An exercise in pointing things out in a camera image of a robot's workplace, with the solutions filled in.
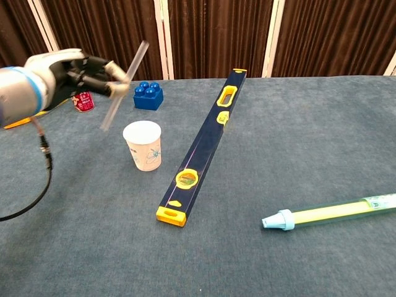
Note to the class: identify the blue felt table cloth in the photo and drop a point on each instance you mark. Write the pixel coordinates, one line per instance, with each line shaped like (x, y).
(278, 148)

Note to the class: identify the white paper cup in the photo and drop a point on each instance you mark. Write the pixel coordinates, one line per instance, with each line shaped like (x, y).
(143, 148)

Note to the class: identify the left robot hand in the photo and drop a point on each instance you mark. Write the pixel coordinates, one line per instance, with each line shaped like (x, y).
(62, 65)

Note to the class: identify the red drink can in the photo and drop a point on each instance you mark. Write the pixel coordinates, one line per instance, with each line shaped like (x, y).
(83, 102)

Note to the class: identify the transparent straw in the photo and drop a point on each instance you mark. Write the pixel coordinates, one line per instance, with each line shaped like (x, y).
(136, 63)

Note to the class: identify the teal yellow toy water pump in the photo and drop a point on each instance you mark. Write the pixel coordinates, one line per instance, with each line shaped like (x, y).
(334, 212)

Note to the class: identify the white frame post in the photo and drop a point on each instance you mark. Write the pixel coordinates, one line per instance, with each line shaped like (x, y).
(164, 40)
(272, 40)
(46, 28)
(390, 66)

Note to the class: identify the blue toy building brick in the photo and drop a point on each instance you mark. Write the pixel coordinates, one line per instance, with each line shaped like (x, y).
(148, 97)

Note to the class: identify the blue yellow spirit level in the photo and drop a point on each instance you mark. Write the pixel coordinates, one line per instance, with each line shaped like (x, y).
(204, 145)

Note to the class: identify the dark brown curtain panel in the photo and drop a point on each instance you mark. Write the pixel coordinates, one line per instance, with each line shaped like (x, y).
(216, 34)
(15, 28)
(102, 28)
(337, 37)

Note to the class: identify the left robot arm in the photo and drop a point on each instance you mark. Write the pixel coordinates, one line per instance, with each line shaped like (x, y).
(15, 92)

